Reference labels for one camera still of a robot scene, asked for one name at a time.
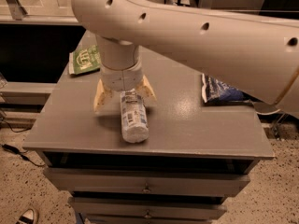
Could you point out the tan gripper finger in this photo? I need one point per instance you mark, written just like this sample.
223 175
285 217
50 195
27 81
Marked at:
145 90
102 97

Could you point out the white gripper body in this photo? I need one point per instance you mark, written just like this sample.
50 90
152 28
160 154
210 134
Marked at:
121 78

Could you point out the clear plastic water bottle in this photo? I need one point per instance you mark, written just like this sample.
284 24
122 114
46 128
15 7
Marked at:
134 125

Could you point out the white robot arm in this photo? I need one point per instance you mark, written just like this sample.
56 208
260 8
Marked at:
256 55

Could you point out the green chip bag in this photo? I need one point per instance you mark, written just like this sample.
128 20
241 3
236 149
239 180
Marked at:
83 61

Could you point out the blue chip bag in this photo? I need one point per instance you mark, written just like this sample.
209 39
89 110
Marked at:
214 90

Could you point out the grey drawer cabinet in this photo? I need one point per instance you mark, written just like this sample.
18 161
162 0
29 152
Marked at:
185 136

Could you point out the upper grey drawer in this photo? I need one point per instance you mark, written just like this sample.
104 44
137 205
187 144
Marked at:
139 182

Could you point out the grey drawer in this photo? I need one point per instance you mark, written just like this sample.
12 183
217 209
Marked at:
146 209
139 182

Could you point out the lower grey drawer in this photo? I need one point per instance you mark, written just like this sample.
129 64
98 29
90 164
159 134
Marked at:
146 209

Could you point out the metal railing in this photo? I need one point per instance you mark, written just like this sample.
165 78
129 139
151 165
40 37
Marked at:
41 12

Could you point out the black and white shoe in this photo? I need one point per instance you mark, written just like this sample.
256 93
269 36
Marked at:
29 216

